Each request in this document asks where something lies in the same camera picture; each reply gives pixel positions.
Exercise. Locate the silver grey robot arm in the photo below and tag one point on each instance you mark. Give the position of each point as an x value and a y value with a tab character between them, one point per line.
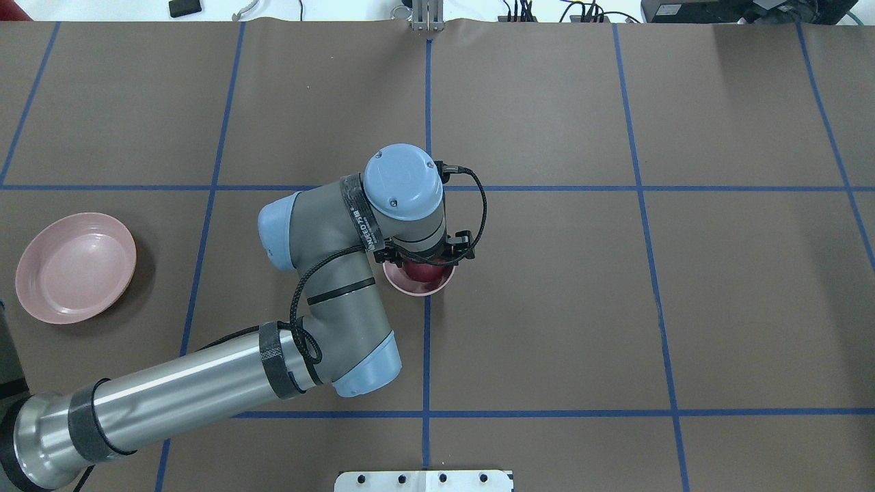
336	332

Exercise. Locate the small black square device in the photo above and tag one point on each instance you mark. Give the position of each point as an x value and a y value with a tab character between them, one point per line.
181	8

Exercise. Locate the pink bowl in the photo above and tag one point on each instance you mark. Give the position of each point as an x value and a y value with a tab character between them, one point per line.
402	282

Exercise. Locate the aluminium frame post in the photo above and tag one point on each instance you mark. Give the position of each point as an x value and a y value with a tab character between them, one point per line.
426	15

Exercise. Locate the pink plate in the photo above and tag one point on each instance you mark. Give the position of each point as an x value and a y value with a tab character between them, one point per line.
76	268

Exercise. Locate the red apple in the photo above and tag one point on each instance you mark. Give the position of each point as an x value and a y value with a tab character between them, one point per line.
422	273

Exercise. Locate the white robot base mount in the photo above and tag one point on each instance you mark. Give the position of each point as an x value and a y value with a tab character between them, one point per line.
426	480

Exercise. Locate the black box with label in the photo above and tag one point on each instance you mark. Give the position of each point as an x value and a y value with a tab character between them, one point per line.
693	12

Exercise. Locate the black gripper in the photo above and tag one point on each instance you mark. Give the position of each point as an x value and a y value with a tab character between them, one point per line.
390	255

